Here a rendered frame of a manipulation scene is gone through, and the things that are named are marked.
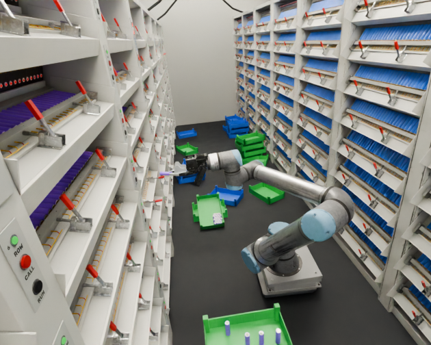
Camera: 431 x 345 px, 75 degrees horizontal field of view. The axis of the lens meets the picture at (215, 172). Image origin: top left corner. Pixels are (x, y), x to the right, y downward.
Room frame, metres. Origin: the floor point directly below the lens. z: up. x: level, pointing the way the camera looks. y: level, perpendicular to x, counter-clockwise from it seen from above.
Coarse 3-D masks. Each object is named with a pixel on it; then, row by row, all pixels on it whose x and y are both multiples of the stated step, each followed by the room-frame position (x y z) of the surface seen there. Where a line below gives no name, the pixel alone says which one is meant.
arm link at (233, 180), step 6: (240, 168) 1.38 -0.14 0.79; (228, 174) 1.32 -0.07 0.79; (234, 174) 1.31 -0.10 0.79; (240, 174) 1.34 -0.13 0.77; (246, 174) 1.36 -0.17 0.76; (228, 180) 1.32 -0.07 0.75; (234, 180) 1.31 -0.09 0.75; (240, 180) 1.33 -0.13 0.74; (246, 180) 1.35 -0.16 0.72; (228, 186) 1.32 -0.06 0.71; (234, 186) 1.31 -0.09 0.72; (240, 186) 1.32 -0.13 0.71
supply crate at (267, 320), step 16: (208, 320) 0.73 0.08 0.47; (224, 320) 0.75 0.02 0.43; (240, 320) 0.75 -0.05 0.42; (256, 320) 0.76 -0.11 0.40; (272, 320) 0.75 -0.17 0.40; (208, 336) 0.71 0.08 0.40; (224, 336) 0.70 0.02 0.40; (240, 336) 0.70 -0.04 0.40; (256, 336) 0.69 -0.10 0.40; (272, 336) 0.69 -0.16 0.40; (288, 336) 0.65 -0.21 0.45
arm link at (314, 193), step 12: (252, 168) 1.37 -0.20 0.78; (264, 168) 1.33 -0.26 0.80; (264, 180) 1.29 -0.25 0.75; (276, 180) 1.22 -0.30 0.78; (288, 180) 1.17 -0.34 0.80; (300, 180) 1.14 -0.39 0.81; (288, 192) 1.16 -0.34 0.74; (300, 192) 1.09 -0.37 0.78; (312, 192) 1.04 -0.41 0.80; (324, 192) 0.99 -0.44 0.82; (336, 192) 0.96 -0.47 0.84; (348, 204) 0.89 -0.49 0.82
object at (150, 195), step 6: (150, 168) 1.62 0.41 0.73; (156, 168) 1.62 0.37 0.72; (150, 174) 1.56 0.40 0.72; (156, 174) 1.58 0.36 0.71; (156, 180) 1.56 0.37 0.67; (150, 186) 1.41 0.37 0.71; (144, 192) 1.33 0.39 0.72; (150, 192) 1.34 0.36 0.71; (144, 198) 1.27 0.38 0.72; (150, 198) 1.28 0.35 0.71; (150, 210) 1.16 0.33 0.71; (150, 216) 1.11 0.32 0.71
